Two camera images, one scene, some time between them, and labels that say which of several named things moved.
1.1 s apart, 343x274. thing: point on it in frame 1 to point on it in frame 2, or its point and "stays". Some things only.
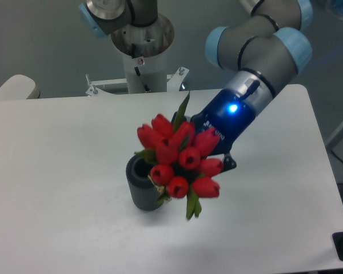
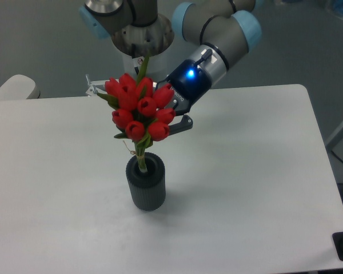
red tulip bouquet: [175, 152] to [140, 111]
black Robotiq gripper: [227, 115] to [189, 82]
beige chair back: [17, 87] stays
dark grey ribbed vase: [144, 193] stays
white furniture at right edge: [342, 142] stays
